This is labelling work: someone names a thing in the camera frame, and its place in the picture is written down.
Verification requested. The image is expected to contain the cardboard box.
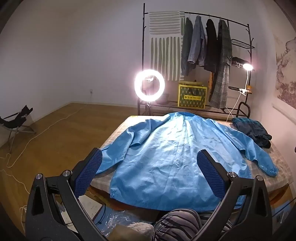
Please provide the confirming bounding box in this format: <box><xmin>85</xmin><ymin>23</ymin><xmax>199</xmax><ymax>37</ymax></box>
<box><xmin>272</xmin><ymin>199</ymin><xmax>294</xmax><ymax>223</ymax></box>

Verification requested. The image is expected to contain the black metal clothes rack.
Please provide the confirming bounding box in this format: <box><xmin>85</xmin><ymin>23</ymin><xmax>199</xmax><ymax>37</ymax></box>
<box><xmin>137</xmin><ymin>3</ymin><xmax>255</xmax><ymax>116</ymax></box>

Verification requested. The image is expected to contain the white cardboard sheet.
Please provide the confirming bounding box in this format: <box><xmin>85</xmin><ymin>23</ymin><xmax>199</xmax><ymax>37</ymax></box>
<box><xmin>79</xmin><ymin>196</ymin><xmax>103</xmax><ymax>220</ymax></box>

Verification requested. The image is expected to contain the white fluffy cloth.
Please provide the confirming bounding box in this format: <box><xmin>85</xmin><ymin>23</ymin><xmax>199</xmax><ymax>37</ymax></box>
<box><xmin>109</xmin><ymin>222</ymin><xmax>155</xmax><ymax>241</ymax></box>

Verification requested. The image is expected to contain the beige plaid blanket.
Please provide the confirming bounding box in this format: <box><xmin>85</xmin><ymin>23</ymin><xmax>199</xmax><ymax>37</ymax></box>
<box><xmin>89</xmin><ymin>115</ymin><xmax>294</xmax><ymax>211</ymax></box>

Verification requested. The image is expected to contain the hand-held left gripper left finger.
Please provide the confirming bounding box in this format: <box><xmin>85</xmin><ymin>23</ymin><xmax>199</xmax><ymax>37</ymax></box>
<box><xmin>24</xmin><ymin>148</ymin><xmax>109</xmax><ymax>241</ymax></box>

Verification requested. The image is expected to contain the clear plastic sheet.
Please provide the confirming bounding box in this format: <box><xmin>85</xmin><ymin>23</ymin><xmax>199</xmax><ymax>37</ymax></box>
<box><xmin>98</xmin><ymin>209</ymin><xmax>162</xmax><ymax>239</ymax></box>

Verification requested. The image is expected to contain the blue denim hanging jacket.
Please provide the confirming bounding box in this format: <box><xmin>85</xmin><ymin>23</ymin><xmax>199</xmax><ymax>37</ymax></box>
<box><xmin>187</xmin><ymin>15</ymin><xmax>207</xmax><ymax>66</ymax></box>

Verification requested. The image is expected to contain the black folding chair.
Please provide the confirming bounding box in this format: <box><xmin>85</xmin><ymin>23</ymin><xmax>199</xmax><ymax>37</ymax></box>
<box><xmin>0</xmin><ymin>105</ymin><xmax>36</xmax><ymax>153</ymax></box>

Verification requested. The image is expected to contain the white floor cable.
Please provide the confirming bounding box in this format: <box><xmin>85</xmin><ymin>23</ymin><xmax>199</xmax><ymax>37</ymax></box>
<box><xmin>0</xmin><ymin>104</ymin><xmax>89</xmax><ymax>193</ymax></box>

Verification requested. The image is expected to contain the grey plaid hanging coat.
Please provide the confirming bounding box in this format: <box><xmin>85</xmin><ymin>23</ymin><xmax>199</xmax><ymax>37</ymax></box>
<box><xmin>209</xmin><ymin>19</ymin><xmax>233</xmax><ymax>109</ymax></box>

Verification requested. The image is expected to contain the dark blue clothes pile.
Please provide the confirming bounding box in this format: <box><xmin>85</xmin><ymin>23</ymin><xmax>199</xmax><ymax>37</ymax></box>
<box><xmin>232</xmin><ymin>117</ymin><xmax>273</xmax><ymax>149</ymax></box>

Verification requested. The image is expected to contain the light blue striped jacket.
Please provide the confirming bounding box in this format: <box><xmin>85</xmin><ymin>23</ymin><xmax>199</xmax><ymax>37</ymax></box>
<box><xmin>97</xmin><ymin>112</ymin><xmax>279</xmax><ymax>212</ymax></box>

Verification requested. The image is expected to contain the yellow patterned box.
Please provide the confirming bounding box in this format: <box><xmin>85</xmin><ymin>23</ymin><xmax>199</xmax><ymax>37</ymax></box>
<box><xmin>178</xmin><ymin>81</ymin><xmax>207</xmax><ymax>109</ymax></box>

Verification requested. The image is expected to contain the white lamp cable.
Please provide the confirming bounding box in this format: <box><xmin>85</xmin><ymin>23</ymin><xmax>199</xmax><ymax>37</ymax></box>
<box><xmin>227</xmin><ymin>91</ymin><xmax>242</xmax><ymax>122</ymax></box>

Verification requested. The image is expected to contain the ring light with stand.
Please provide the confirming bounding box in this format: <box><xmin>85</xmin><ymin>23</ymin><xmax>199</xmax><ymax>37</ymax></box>
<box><xmin>134</xmin><ymin>69</ymin><xmax>165</xmax><ymax>116</ymax></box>

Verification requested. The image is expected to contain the green striped wall hanging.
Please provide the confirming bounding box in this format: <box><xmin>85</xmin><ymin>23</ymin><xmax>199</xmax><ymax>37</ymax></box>
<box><xmin>148</xmin><ymin>11</ymin><xmax>185</xmax><ymax>81</ymax></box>

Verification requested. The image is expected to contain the dark green hanging jacket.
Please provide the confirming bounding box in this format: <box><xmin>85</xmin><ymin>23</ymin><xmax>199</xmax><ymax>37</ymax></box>
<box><xmin>181</xmin><ymin>17</ymin><xmax>193</xmax><ymax>77</ymax></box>

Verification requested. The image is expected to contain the black hanging coat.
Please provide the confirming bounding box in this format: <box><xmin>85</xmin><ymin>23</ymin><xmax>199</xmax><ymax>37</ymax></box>
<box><xmin>203</xmin><ymin>19</ymin><xmax>219</xmax><ymax>72</ymax></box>

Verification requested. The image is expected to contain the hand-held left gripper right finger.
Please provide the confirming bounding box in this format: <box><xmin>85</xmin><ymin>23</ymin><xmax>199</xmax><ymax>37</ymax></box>
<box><xmin>185</xmin><ymin>149</ymin><xmax>273</xmax><ymax>241</ymax></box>

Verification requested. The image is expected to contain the black tube frame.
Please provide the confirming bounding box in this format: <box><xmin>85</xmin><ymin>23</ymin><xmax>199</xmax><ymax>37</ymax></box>
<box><xmin>237</xmin><ymin>102</ymin><xmax>251</xmax><ymax>118</ymax></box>

